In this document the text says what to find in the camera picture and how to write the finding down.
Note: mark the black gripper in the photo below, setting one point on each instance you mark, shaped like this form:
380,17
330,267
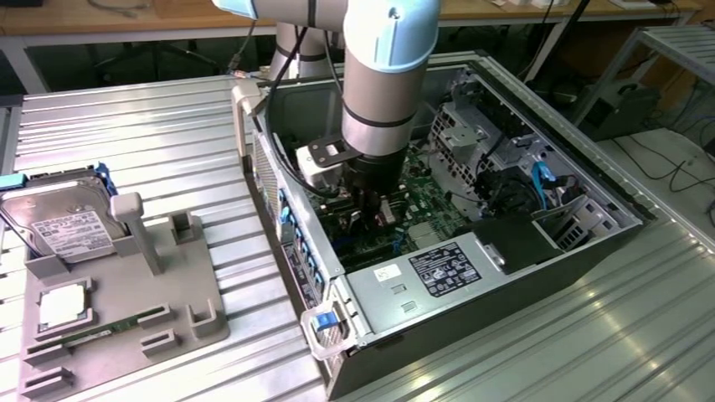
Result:
374,173

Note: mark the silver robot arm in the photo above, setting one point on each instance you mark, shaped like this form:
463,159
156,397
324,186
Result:
380,84

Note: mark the green Dell motherboard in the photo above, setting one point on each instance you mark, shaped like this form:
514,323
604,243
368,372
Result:
442,197

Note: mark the silver chipset heatsink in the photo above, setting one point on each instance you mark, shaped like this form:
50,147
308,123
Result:
428,232

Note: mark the perforated silver drive cage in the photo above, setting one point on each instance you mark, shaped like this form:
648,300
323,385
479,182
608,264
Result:
463,138

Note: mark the black expansion slot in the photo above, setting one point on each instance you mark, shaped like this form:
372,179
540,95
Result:
368,254

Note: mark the black case fan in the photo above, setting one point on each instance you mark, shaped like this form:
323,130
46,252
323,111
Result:
508,192

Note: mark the black plastic shroud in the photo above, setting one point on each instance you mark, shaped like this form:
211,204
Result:
519,243

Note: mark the grey power supply unit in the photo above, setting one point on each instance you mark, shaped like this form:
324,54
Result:
402,301

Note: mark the blue case release latch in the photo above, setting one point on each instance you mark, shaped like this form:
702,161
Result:
323,322

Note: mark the silver disk bay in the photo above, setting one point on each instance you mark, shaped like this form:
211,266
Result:
580,226

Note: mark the black open PC case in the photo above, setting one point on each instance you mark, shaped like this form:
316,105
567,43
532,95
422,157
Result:
503,318

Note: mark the black box on floor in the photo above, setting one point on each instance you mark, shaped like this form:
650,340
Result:
626,113

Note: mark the black office chair base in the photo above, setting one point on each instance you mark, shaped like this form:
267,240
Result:
156,54

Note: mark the grey parts rack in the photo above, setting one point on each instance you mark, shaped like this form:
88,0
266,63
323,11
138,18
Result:
123,301

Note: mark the hard disk with blue caddy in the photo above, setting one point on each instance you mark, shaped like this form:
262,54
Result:
62,222

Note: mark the green RAM stick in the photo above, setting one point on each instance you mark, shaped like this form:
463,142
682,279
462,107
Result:
106,331

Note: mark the metal slat side table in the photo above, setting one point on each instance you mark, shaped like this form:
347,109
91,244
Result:
682,42

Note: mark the silver CPU chip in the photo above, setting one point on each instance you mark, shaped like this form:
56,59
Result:
63,305

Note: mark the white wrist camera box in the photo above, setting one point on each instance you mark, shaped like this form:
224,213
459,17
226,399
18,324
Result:
318,171

